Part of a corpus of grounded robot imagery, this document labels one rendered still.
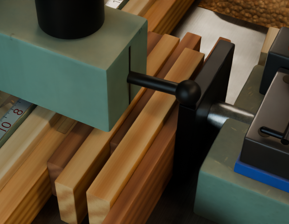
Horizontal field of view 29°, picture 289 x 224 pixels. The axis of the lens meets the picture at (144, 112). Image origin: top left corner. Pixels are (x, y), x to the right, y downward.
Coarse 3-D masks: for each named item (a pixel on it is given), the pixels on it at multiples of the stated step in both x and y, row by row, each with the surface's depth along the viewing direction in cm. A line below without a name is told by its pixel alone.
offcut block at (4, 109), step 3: (6, 105) 65; (9, 105) 65; (12, 105) 65; (0, 108) 64; (3, 108) 64; (6, 108) 64; (9, 108) 64; (0, 111) 64; (3, 111) 64; (6, 111) 64; (0, 114) 64; (3, 114) 64; (0, 117) 63
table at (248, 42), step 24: (192, 24) 65; (216, 24) 65; (240, 24) 65; (240, 48) 62; (240, 72) 59; (168, 192) 49; (192, 192) 49; (48, 216) 47; (168, 216) 47; (192, 216) 47
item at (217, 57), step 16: (224, 48) 47; (208, 64) 46; (224, 64) 46; (208, 80) 45; (224, 80) 49; (208, 96) 45; (224, 96) 52; (192, 112) 43; (208, 112) 47; (224, 112) 47; (240, 112) 47; (192, 128) 44; (208, 128) 50; (176, 144) 46; (192, 144) 46; (176, 160) 48; (192, 160) 48
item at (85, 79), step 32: (0, 0) 45; (32, 0) 45; (0, 32) 42; (32, 32) 42; (96, 32) 42; (128, 32) 42; (0, 64) 45; (32, 64) 43; (64, 64) 41; (96, 64) 40; (128, 64) 43; (32, 96) 46; (64, 96) 44; (96, 96) 42; (128, 96) 46
